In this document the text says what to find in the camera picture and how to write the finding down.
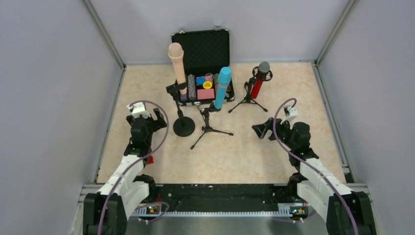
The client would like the red glitter microphone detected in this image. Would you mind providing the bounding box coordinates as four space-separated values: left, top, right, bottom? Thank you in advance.
251 61 273 99

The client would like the pink card deck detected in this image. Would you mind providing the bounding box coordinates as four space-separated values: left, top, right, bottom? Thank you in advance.
197 89 215 100

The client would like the blue toy microphone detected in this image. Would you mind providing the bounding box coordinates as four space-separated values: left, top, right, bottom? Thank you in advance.
214 67 231 110

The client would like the black poker chip case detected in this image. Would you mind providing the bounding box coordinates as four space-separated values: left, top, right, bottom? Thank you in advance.
171 24 235 111

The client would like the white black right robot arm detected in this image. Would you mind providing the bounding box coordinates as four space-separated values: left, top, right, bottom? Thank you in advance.
252 117 377 235

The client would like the black tripod shock-mount stand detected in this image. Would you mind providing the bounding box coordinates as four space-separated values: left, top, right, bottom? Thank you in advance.
228 74 268 113

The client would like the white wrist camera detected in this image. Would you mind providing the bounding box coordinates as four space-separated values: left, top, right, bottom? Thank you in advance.
127 101 151 119
280 105 299 125

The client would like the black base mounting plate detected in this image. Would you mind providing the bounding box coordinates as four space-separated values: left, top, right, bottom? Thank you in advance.
146 184 295 212

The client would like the black round-base mic stand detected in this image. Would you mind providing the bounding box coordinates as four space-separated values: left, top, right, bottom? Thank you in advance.
166 82 195 137

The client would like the yellow big blind button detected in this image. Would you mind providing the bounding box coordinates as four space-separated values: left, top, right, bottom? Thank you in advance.
203 81 213 90

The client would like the black tripod clip mic stand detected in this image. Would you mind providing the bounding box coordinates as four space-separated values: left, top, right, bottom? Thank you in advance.
190 103 234 150

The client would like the peach pink microphone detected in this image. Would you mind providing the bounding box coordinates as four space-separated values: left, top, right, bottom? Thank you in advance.
168 43 187 99

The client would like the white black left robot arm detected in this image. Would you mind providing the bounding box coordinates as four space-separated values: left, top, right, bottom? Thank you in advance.
82 107 169 235

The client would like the blue dealer button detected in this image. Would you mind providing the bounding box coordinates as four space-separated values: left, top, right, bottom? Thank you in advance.
195 76 206 86

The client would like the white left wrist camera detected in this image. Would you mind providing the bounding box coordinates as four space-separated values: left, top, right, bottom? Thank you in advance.
127 101 151 119

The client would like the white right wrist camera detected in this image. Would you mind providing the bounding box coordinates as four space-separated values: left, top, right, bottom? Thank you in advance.
280 105 299 125

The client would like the small red block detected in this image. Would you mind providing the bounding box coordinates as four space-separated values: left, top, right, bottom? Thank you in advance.
146 155 154 165

